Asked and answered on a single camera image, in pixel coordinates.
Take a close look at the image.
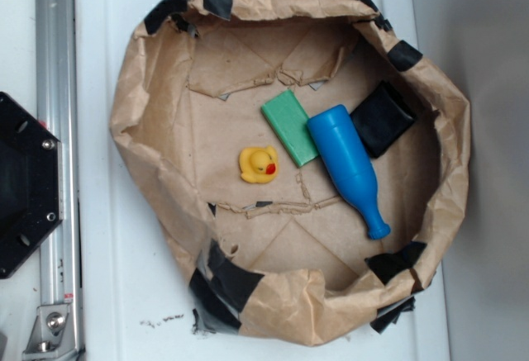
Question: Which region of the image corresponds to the green rectangular block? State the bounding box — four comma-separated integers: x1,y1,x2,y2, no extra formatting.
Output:
261,90,319,168

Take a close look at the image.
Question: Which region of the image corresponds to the yellow rubber duck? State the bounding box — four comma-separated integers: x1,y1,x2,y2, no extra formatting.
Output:
239,145,279,184

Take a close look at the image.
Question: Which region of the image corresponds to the aluminium frame rail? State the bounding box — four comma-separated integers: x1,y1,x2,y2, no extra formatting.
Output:
22,0,86,360

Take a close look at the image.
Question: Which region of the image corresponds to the black square pouch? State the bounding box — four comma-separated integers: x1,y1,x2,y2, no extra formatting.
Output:
350,81,417,158

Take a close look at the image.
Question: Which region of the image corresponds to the blue plastic bottle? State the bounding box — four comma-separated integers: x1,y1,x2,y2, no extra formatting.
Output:
307,105,391,240

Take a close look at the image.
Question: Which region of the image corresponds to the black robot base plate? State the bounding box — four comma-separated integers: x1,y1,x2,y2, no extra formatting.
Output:
1,93,62,279

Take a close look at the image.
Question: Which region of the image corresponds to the brown paper bag bin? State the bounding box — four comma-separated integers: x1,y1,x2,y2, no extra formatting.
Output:
110,0,470,346

